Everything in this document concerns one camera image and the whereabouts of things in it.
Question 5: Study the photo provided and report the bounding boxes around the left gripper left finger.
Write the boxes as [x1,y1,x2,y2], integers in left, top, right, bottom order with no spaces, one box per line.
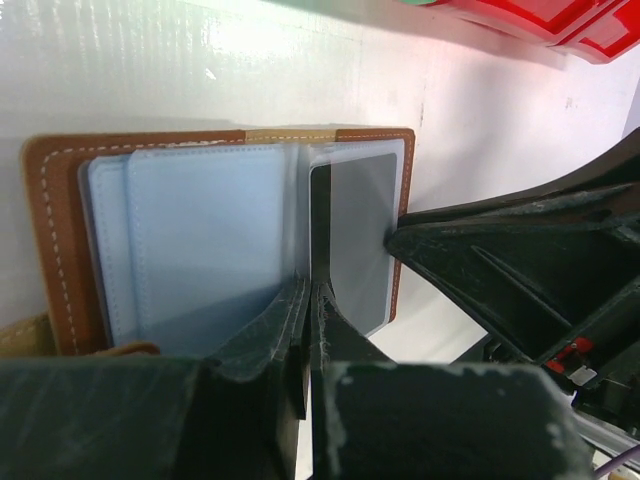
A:
[1,278,310,479]

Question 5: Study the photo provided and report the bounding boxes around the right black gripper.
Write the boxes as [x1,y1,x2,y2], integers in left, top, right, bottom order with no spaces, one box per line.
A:
[387,183,639,437]

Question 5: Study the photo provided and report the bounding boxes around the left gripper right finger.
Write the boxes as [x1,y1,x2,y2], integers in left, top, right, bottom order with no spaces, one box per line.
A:
[310,283,593,479]

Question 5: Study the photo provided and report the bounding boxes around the brown leather card holder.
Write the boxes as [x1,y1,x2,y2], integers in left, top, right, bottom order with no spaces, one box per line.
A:
[1,127,415,358]

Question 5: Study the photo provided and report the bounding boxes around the red plastic bin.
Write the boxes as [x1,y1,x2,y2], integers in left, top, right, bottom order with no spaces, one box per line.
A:
[434,0,605,45]
[551,0,639,64]

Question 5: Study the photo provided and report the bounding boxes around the green plastic bin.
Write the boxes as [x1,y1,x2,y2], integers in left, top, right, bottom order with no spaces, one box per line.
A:
[400,0,438,6]

